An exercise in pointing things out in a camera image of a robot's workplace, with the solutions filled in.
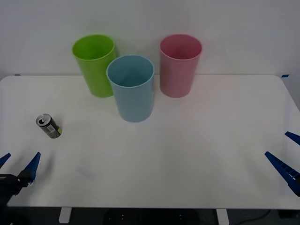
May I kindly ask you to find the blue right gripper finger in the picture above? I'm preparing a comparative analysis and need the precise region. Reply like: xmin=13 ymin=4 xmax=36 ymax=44
xmin=285 ymin=131 xmax=300 ymax=145
xmin=264 ymin=151 xmax=300 ymax=197

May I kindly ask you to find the white table leg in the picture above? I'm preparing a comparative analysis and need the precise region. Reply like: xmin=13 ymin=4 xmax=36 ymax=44
xmin=215 ymin=208 xmax=229 ymax=225
xmin=58 ymin=207 xmax=72 ymax=224

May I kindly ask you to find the pink plastic waste bin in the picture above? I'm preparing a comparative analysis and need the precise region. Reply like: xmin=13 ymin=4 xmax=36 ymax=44
xmin=159 ymin=33 xmax=203 ymax=98

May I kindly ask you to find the pale blue plastic waste bin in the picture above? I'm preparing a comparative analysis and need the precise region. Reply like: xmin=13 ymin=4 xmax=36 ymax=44
xmin=106 ymin=55 xmax=155 ymax=123

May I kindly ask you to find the green plastic waste bin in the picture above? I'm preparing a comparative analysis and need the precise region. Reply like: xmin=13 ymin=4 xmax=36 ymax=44
xmin=71 ymin=34 xmax=117 ymax=98

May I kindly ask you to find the black drink can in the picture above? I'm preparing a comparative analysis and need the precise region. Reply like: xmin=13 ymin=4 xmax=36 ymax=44
xmin=35 ymin=113 xmax=63 ymax=139

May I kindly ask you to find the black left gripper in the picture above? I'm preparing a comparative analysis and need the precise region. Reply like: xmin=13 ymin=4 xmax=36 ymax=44
xmin=0 ymin=152 xmax=41 ymax=207

